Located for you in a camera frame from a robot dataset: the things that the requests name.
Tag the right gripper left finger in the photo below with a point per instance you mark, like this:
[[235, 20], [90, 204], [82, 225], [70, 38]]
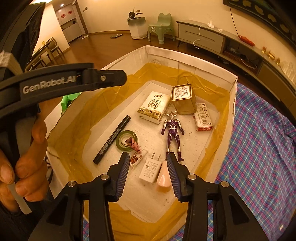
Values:
[[115, 178]]

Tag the green tape roll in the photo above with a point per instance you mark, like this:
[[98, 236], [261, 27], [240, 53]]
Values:
[[124, 141]]

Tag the pink binder clips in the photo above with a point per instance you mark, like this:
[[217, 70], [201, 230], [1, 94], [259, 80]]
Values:
[[133, 143]]

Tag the white cardboard box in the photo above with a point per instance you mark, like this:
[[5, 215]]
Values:
[[76, 135]]

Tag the plaid blue pink cloth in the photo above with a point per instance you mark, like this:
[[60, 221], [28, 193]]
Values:
[[260, 162]]

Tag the long grey tv cabinet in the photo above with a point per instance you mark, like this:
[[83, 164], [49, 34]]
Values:
[[249, 58]]

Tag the person's left hand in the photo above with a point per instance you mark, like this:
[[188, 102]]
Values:
[[30, 169]]

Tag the white pink stapler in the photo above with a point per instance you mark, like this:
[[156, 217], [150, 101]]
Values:
[[164, 180]]

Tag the gold square tin can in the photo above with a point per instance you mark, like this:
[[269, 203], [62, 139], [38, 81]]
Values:
[[183, 99]]

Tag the white tissue pack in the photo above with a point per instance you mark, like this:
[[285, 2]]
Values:
[[154, 107]]

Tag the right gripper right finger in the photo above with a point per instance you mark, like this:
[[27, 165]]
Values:
[[183, 187]]

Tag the black marker pen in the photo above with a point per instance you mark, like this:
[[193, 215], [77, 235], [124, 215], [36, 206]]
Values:
[[111, 139]]

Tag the red pouch on cabinet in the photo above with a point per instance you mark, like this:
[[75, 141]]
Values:
[[246, 40]]

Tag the red white small box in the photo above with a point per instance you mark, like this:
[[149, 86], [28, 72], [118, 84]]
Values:
[[202, 118]]

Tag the purple silver action figure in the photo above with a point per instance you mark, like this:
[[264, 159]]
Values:
[[173, 126]]

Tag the green plastic chair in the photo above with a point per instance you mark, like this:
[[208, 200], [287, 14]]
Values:
[[163, 26]]

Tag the white usb charger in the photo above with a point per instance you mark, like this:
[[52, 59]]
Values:
[[151, 168]]

